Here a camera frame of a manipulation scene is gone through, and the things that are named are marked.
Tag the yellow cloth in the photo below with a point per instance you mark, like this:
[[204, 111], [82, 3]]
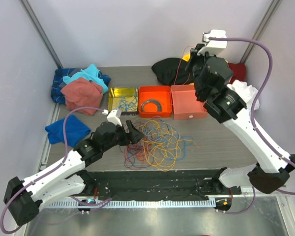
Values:
[[186, 57]]

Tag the dark red cloth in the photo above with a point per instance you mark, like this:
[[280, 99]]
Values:
[[239, 72]]

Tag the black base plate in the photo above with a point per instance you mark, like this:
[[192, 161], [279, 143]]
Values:
[[154, 186]]

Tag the gold tin box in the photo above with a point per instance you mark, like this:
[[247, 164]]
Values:
[[125, 99]]

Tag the salmon pink cloth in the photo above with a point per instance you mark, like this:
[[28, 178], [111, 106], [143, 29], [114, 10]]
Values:
[[82, 93]]

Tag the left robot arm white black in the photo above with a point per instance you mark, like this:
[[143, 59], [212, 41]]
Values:
[[25, 198]]

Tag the white slotted cable duct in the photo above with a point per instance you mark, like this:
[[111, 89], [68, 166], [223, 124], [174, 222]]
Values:
[[70, 203]]

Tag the right aluminium frame post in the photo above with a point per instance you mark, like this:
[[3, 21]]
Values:
[[270, 11]]

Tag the cyan cloth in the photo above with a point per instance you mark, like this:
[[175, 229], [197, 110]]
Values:
[[91, 73]]

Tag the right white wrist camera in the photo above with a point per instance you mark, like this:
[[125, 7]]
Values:
[[214, 42]]

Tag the royal blue cloth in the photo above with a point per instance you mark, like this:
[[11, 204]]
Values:
[[75, 131]]

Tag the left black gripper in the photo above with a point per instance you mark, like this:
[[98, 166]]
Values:
[[133, 135]]

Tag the left aluminium frame post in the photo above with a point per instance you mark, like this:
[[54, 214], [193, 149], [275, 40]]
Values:
[[41, 32]]

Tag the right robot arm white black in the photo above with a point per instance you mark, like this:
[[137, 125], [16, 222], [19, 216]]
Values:
[[272, 169]]

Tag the white cloth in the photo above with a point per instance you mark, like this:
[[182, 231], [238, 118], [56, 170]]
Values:
[[245, 91]]

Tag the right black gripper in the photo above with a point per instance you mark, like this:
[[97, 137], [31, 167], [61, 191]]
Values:
[[195, 57]]

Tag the orange square tray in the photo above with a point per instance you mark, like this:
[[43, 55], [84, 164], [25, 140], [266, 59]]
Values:
[[155, 101]]

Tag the black cloth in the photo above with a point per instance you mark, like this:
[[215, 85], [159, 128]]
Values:
[[171, 71]]

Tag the blue plaid cloth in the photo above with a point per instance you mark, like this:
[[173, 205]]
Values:
[[58, 84]]

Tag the salmon pink square tray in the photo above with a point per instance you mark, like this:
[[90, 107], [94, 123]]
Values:
[[185, 104]]

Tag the aluminium frame post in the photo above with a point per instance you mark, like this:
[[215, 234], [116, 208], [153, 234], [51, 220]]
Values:
[[41, 32], [270, 11]]

